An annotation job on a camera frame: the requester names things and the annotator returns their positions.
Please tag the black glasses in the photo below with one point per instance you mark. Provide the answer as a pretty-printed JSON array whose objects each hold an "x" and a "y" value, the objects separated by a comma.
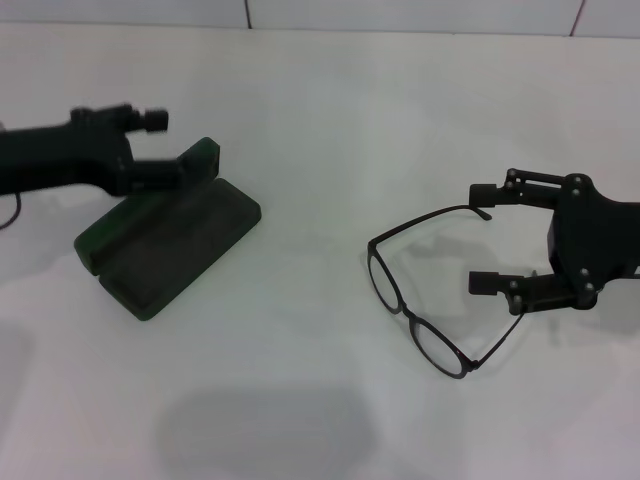
[{"x": 385, "y": 277}]

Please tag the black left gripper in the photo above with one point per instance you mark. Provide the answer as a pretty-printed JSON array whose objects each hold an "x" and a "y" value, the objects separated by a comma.
[{"x": 60, "y": 155}]

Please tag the green glasses case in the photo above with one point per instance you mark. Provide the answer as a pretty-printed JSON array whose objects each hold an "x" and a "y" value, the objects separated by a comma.
[{"x": 175, "y": 240}]

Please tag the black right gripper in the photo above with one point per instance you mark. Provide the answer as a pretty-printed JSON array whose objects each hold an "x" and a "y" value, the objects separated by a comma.
[{"x": 595, "y": 240}]

